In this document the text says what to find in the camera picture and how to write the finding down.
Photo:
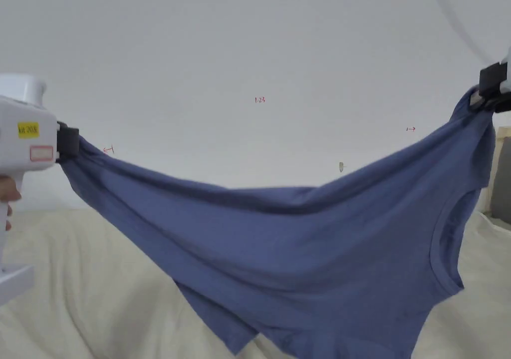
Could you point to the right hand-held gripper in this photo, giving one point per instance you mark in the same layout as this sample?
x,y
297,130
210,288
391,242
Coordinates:
x,y
495,81

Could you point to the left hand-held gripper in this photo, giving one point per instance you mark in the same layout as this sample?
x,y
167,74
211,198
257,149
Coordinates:
x,y
24,107

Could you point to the dark blue shirt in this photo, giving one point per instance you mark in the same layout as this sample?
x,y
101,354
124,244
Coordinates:
x,y
287,247

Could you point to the person's left hand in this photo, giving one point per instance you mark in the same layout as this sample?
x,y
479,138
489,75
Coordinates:
x,y
11,189

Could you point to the bed with beige sheet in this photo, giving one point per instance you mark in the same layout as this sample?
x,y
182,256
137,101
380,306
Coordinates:
x,y
80,295

